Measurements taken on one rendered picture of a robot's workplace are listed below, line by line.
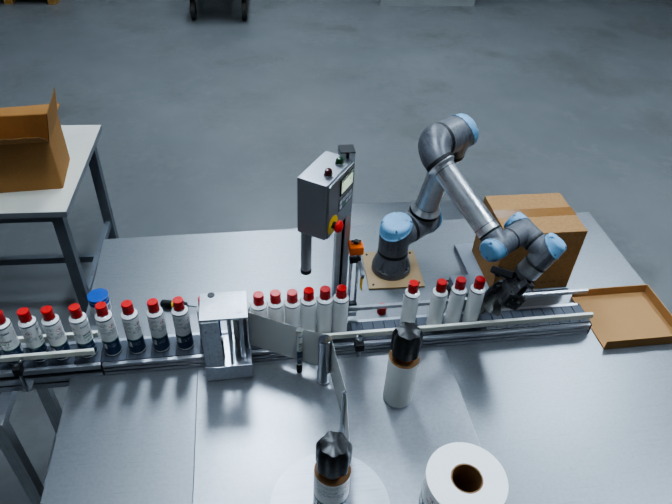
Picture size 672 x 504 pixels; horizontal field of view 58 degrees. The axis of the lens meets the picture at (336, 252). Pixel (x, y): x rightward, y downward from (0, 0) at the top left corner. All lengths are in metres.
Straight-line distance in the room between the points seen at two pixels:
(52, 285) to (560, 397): 2.76
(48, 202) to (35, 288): 0.90
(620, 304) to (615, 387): 0.41
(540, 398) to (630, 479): 0.33
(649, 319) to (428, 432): 1.02
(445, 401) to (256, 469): 0.60
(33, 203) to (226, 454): 1.65
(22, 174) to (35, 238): 1.14
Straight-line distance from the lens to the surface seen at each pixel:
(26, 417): 3.16
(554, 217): 2.31
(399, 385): 1.77
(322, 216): 1.69
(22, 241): 4.15
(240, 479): 1.73
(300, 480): 1.70
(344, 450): 1.42
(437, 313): 2.02
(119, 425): 1.95
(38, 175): 3.04
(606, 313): 2.43
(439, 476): 1.59
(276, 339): 1.87
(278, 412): 1.83
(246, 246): 2.45
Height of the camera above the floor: 2.38
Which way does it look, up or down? 40 degrees down
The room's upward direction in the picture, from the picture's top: 3 degrees clockwise
